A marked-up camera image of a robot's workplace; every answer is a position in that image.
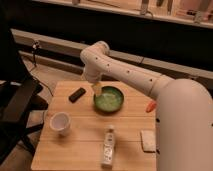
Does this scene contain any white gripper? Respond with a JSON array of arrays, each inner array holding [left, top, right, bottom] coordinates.
[[83, 66, 102, 96]]

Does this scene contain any black eraser block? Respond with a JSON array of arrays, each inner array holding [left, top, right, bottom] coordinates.
[[69, 88, 86, 103]]

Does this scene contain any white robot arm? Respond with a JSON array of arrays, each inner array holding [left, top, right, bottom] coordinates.
[[80, 41, 213, 171]]

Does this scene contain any white ceramic cup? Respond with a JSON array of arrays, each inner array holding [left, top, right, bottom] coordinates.
[[49, 112, 71, 136]]

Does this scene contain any green bowl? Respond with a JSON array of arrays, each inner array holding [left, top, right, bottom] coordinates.
[[93, 86, 124, 113]]

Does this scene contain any white tube bottle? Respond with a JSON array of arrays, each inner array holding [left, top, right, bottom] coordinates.
[[101, 125, 116, 169]]

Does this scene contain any orange carrot toy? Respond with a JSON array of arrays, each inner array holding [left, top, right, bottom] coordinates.
[[146, 101, 157, 113]]

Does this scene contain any grey sponge block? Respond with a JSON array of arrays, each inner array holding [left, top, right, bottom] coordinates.
[[140, 130, 156, 153]]

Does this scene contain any black office chair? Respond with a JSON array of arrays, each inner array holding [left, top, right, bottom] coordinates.
[[0, 80, 48, 165]]

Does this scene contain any black cable on floor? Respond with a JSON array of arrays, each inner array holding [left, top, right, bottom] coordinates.
[[30, 40, 55, 98]]

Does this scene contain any black hanging cable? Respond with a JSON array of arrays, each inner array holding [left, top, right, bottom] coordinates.
[[136, 9, 155, 66]]

